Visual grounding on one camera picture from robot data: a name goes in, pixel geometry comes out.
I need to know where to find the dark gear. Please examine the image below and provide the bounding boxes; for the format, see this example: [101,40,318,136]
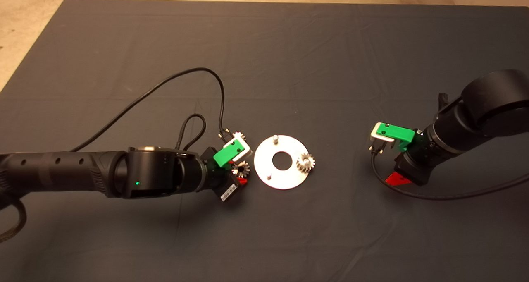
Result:
[296,153,316,174]

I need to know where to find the dark grey table cloth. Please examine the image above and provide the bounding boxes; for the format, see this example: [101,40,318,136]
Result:
[0,0,529,282]

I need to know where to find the round metal carrier plate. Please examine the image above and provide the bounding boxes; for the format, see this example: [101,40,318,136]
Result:
[254,135,310,190]

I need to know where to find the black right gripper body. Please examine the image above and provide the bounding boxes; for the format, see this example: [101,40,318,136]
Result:
[395,129,432,186]

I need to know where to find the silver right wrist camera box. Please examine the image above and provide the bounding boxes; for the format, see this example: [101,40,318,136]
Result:
[370,122,396,151]

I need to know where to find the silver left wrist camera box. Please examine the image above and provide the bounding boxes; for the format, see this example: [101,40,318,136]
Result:
[225,135,253,159]

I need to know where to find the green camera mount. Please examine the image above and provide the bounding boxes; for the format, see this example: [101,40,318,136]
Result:
[213,141,247,169]
[375,123,415,152]

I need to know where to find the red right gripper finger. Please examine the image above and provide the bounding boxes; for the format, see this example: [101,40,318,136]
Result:
[385,171,413,186]

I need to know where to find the green right camera mount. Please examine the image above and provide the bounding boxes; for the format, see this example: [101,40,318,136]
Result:
[375,123,415,152]

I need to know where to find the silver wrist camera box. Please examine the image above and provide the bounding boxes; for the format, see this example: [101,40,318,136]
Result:
[225,135,253,159]
[370,122,396,151]

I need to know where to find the green left camera mount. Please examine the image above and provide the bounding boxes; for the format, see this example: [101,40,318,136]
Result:
[213,141,247,169]

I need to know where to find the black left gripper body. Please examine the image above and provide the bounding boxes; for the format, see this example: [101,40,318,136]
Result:
[203,148,240,204]

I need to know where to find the smooth black left camera cable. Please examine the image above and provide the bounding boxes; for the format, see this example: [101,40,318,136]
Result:
[70,67,233,152]

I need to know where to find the braided black left gripper cable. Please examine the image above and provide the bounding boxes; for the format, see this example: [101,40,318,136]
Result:
[178,114,207,151]

